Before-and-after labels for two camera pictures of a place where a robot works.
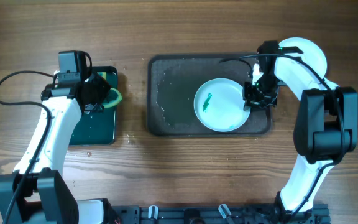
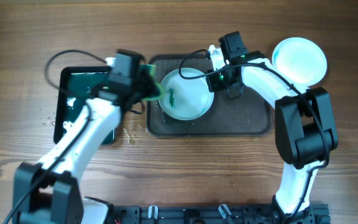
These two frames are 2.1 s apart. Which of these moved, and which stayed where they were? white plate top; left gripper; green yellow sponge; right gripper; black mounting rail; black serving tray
Moved: left gripper; green yellow sponge; right gripper
Stayed: black mounting rail; black serving tray; white plate top
